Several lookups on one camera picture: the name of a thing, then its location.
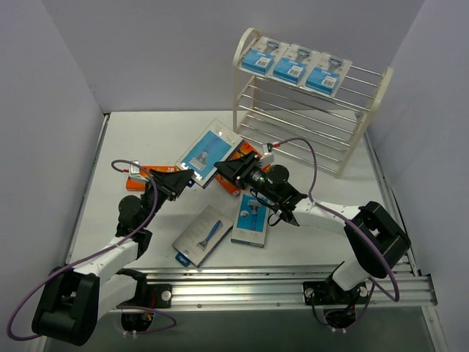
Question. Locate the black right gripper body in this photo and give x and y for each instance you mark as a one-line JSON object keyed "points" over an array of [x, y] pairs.
{"points": [[244, 169]]}

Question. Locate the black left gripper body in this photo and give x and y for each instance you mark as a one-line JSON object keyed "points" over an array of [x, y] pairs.
{"points": [[165, 185]]}

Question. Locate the grey Harry's box blue razor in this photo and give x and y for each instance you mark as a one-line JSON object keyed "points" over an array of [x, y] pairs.
{"points": [[198, 241]]}

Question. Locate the clear Gillette blister pack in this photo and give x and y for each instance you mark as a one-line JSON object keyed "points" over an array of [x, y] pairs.
{"points": [[263, 56], [295, 63]]}

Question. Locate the white Gillette Skinguard razor pack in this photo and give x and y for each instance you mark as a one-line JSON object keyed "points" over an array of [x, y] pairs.
{"points": [[327, 75]]}

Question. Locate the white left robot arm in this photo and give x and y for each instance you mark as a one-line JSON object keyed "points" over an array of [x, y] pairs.
{"points": [[78, 295]]}

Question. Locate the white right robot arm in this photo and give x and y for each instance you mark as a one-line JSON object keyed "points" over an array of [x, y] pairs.
{"points": [[378, 243]]}

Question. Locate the cream metal-rod shelf rack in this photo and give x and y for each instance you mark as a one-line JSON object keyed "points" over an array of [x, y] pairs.
{"points": [[264, 107]]}

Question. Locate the orange Gillette Fusion5 box middle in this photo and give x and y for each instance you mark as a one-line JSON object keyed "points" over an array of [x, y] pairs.
{"points": [[227, 186]]}

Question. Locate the orange gillette fusion5 box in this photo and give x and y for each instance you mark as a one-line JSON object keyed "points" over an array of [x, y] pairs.
{"points": [[227, 186], [249, 148], [133, 186]]}

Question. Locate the orange Gillette Fusion5 box right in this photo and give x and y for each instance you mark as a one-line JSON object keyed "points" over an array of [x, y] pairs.
{"points": [[249, 148]]}

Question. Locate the orange Gillette Fusion5 box left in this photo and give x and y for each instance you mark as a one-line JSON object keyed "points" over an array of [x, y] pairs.
{"points": [[133, 186]]}

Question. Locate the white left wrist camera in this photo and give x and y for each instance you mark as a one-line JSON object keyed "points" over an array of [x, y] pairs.
{"points": [[136, 173]]}

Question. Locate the aluminium mounting rail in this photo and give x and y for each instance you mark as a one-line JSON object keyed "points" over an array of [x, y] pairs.
{"points": [[257, 288]]}

